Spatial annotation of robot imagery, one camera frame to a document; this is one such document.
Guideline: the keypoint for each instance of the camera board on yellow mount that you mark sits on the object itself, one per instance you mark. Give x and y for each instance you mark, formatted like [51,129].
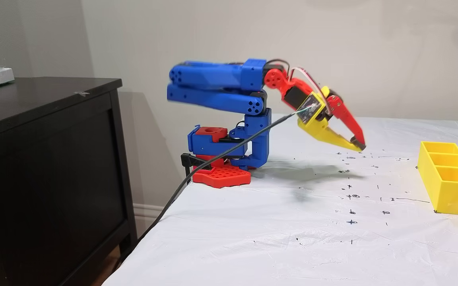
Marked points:
[310,108]

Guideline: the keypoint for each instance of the yellow three-compartment box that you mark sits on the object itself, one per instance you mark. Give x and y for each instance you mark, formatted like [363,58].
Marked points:
[451,194]

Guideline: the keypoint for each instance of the white baseboard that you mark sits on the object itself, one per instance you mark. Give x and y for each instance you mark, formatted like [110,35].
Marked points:
[149,209]

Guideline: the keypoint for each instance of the white plastic table cover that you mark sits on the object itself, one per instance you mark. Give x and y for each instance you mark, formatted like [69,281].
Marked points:
[253,246]

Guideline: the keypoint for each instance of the black table clamp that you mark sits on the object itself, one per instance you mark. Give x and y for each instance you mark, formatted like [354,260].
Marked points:
[193,161]

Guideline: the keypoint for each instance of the black wooden cabinet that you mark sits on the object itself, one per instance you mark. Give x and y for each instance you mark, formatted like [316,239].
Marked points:
[46,178]

